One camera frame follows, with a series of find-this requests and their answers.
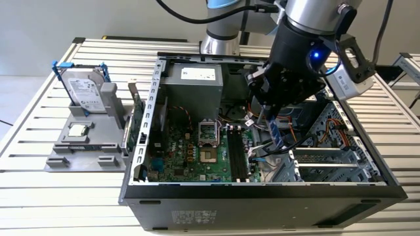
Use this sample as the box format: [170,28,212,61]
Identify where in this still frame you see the RAM slot with white clips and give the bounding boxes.
[236,125,251,183]
[230,125,242,183]

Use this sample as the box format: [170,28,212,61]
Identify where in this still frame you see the grey power supply unit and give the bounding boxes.
[160,62,224,119]

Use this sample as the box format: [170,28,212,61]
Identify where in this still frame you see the perforated metal disk bay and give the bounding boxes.
[272,100,384,184]

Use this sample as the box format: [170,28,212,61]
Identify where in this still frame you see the metal socket cover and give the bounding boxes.
[198,119,220,146]

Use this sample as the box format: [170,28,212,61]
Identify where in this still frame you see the CPU socket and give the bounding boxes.
[199,147,220,163]

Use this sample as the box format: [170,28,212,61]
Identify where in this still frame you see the black case fan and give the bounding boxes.
[151,95,170,150]

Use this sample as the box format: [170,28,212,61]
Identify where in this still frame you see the green graphics card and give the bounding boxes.
[122,78,147,154]

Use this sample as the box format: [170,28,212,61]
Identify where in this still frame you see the green motherboard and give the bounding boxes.
[144,118,263,184]

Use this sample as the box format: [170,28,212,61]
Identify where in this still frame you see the black PC case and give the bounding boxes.
[118,51,410,232]

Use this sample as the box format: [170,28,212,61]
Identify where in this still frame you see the hard disk in blue carrier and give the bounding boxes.
[52,61,111,115]

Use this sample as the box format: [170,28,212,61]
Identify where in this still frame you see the grey parts rack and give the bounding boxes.
[43,82,131,173]

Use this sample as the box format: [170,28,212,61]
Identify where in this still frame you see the silver CPU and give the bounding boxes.
[68,124,88,136]

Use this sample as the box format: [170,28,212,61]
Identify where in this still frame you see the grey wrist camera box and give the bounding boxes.
[324,46,378,101]

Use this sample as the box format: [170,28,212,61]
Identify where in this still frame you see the black camera bracket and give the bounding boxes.
[316,4,378,84]

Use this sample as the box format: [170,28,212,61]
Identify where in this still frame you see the thin black camera cable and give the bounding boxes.
[371,0,395,64]

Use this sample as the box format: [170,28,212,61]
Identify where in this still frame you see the multicolour supply wire bundle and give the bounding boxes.
[216,104,268,135]

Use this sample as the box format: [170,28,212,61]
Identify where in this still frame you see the orange yellow power wires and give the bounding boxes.
[320,118,352,150]

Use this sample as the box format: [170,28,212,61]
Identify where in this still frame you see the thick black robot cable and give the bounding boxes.
[155,0,282,25]

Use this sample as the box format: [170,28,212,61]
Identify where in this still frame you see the black looped cable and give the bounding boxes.
[254,134,316,158]

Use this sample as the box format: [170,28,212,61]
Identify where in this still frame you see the twisted fan wire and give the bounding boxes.
[168,106,194,131]

